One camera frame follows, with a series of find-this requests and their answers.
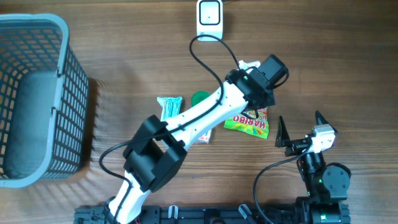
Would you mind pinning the green lid jar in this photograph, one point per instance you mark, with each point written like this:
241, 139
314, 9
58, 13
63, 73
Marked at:
199, 97

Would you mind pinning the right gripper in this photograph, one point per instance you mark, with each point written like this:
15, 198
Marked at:
283, 139

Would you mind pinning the small red white carton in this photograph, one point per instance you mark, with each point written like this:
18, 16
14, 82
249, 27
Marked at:
205, 138

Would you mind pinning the teal tissue wipes pack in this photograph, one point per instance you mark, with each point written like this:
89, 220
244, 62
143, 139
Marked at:
170, 106

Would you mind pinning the white barcode scanner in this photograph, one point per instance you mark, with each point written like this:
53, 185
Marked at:
209, 19

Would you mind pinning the grey plastic shopping basket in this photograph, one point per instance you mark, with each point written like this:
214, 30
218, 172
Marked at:
44, 100

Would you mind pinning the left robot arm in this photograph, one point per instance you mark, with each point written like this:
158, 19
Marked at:
156, 152

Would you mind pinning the green Haribo gummy bag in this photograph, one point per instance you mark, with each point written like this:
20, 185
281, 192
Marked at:
256, 127

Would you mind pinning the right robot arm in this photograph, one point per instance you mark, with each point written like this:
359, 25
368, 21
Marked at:
326, 184

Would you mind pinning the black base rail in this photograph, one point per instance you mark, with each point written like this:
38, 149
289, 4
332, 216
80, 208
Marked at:
283, 213

